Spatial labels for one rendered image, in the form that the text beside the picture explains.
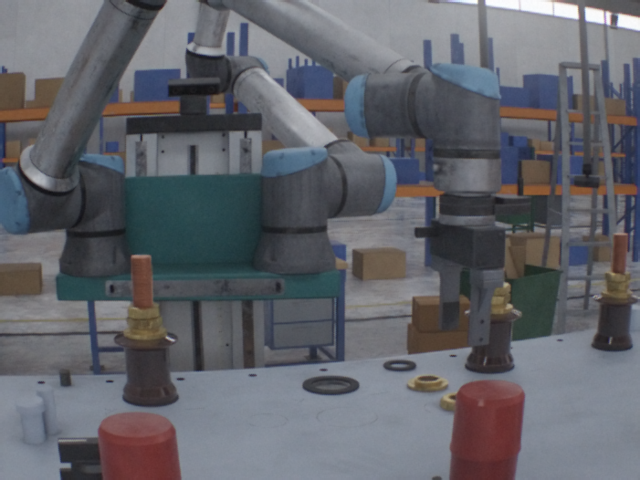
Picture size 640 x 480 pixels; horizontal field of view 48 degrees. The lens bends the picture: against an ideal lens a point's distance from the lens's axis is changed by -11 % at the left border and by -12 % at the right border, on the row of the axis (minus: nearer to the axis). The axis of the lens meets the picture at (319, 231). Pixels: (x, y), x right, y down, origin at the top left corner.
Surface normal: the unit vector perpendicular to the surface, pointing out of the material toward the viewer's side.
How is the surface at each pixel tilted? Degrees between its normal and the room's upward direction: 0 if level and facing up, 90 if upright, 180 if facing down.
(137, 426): 4
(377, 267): 90
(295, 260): 70
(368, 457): 0
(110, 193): 90
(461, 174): 90
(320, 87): 90
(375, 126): 128
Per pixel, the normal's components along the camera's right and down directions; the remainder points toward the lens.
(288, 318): 0.29, 0.11
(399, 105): -0.59, 0.14
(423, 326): 0.06, 0.12
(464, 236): -0.96, 0.04
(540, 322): 0.56, 0.17
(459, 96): -0.35, 0.11
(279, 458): 0.00, -0.99
